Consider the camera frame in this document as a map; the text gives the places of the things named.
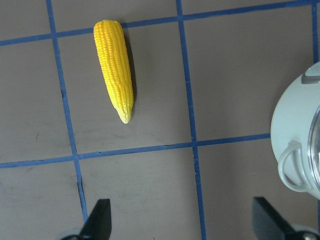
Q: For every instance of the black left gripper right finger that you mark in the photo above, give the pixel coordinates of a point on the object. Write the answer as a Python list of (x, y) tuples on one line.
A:
[(268, 224)]

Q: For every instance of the yellow corn cob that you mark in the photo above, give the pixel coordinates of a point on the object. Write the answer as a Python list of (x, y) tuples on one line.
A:
[(114, 62)]

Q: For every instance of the pale green electric pot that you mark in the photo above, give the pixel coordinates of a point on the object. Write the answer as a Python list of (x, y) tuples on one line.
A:
[(295, 133)]

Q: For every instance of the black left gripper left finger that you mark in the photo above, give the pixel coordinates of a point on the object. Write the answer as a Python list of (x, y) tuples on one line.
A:
[(98, 224)]

